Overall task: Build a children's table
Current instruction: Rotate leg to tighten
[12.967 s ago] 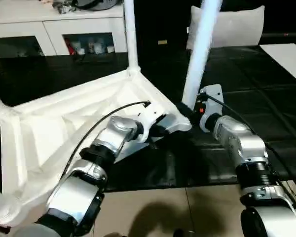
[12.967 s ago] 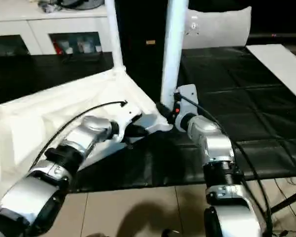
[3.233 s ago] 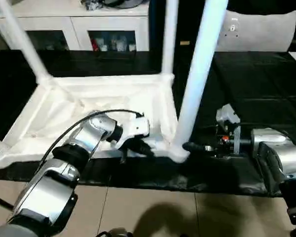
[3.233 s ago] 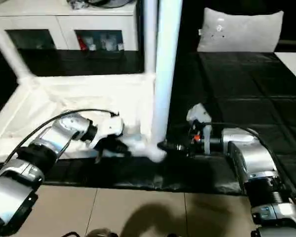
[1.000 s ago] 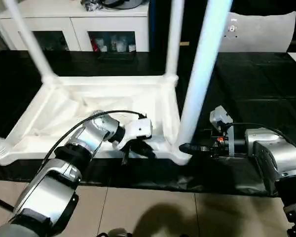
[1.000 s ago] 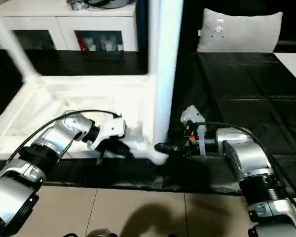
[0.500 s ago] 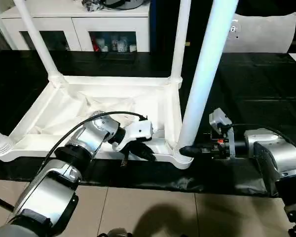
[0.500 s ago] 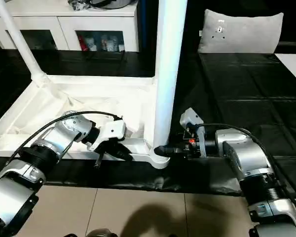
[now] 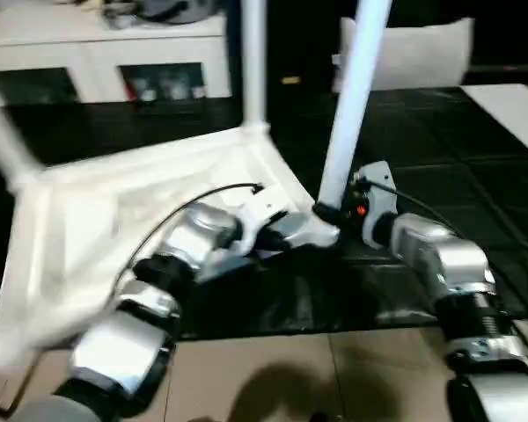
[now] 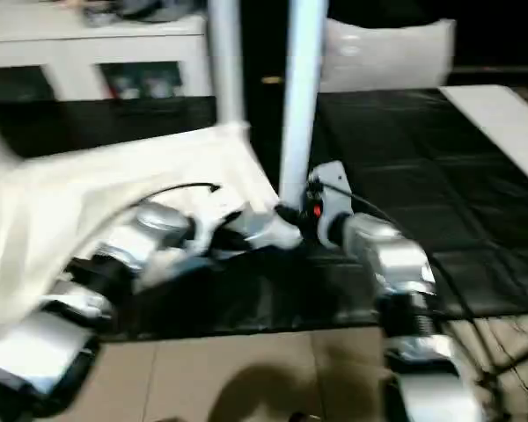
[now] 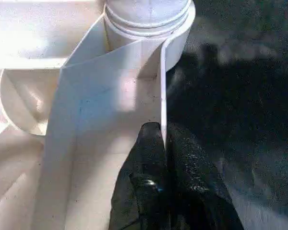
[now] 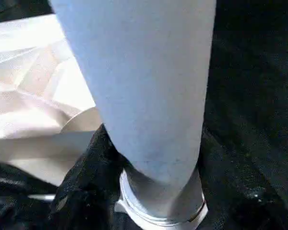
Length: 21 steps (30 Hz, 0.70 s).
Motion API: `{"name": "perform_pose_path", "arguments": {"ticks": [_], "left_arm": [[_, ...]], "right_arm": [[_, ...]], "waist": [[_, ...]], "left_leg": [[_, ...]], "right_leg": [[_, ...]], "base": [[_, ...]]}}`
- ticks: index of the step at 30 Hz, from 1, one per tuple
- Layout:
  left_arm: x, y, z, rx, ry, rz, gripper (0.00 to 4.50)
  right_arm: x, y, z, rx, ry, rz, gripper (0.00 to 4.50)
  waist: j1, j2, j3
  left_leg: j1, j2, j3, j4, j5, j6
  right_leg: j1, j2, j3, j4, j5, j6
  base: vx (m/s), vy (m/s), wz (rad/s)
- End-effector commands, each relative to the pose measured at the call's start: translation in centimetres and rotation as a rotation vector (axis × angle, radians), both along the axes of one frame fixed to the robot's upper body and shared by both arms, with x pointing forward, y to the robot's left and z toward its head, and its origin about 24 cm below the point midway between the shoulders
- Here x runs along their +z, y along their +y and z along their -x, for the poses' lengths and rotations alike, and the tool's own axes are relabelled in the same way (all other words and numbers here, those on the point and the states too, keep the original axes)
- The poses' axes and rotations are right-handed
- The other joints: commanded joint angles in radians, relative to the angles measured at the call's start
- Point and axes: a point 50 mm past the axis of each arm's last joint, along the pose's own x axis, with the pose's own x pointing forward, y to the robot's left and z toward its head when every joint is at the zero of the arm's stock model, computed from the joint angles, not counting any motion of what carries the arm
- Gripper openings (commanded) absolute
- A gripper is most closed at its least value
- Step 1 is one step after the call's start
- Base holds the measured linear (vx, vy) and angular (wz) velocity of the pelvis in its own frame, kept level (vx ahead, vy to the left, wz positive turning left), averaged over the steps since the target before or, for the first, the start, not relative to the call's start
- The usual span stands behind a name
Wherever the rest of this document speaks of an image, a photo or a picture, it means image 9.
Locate white plastic table top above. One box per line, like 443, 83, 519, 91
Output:
0, 121, 342, 363

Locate black table mat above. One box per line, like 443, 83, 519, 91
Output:
0, 86, 528, 339

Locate grey cushion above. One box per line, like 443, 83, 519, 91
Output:
333, 16, 475, 92

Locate white flat board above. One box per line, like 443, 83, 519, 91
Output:
461, 84, 528, 164

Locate dark items on cabinet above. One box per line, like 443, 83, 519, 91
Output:
102, 0, 226, 27

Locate white glass-door cabinet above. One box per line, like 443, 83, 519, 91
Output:
0, 0, 233, 105

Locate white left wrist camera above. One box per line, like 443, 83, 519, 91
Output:
231, 188, 291, 258

